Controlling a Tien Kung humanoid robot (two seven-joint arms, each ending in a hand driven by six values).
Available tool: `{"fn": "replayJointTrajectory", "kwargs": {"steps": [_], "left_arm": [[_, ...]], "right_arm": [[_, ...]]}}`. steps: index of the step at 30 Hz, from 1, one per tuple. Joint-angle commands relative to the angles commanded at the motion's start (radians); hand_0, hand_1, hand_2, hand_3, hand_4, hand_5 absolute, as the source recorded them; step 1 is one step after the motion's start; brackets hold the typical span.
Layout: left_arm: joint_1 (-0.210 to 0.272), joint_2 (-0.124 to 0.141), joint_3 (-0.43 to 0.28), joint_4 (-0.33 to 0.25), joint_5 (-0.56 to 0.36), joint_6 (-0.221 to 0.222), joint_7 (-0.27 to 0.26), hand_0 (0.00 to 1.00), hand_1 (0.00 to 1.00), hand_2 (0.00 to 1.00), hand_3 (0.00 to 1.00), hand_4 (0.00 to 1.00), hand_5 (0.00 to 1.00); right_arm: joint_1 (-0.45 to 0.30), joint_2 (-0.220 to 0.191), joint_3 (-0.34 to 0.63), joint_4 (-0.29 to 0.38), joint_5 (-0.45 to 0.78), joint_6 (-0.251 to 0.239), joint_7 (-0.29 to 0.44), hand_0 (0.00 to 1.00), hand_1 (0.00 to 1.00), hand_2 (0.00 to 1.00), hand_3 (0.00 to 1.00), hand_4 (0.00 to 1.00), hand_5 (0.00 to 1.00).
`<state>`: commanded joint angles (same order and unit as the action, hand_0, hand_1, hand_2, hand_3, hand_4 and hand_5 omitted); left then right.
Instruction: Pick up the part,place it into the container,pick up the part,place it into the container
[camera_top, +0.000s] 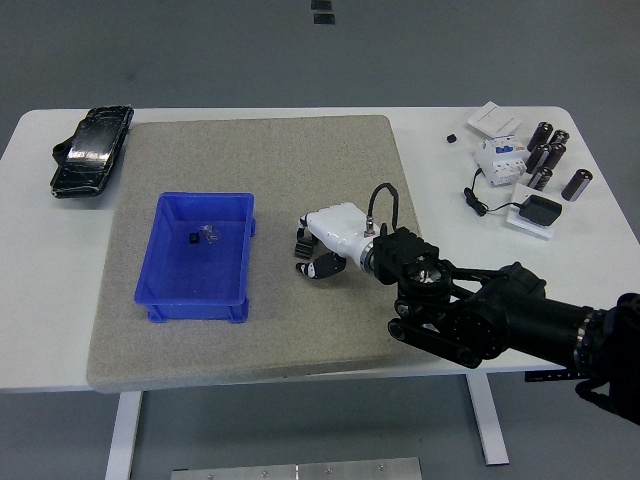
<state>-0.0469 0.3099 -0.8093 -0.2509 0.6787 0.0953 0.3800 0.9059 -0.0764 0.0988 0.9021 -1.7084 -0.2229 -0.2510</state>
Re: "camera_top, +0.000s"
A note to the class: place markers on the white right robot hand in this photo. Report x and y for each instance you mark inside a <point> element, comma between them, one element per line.
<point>335,225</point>

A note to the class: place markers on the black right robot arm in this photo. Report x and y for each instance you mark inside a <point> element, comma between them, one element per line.
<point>500,310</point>

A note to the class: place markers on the small black nut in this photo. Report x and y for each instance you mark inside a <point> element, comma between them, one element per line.
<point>191,238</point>

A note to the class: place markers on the blue plastic box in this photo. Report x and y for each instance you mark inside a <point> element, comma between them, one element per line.
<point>195,285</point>

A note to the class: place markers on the grey-brown mat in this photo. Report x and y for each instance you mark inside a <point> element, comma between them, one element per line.
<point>300,165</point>

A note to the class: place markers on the clear bag of screws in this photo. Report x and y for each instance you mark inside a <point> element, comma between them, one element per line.
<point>210,234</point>

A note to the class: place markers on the small black cube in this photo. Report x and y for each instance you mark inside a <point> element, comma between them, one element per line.
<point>452,137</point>

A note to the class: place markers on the white circuit breaker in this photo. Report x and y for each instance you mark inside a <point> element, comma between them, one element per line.
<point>500,162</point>

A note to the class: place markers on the black floor outlet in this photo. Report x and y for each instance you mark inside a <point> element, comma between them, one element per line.
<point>324,19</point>
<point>321,4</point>

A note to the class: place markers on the black power adapter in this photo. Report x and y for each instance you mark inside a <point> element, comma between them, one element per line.
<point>541,210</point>

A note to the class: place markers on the dark cylindrical capacitor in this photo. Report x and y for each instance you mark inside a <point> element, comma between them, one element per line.
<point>537,157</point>
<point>554,155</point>
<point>559,137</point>
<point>541,135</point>
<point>577,185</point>
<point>541,178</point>

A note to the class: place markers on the white table leg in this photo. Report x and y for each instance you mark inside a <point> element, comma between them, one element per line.
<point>487,425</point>
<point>122,435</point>

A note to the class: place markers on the black wrapped device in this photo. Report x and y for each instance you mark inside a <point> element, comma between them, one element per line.
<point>90,150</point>

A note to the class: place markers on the white switch panel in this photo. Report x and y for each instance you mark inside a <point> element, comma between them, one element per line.
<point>494,118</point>

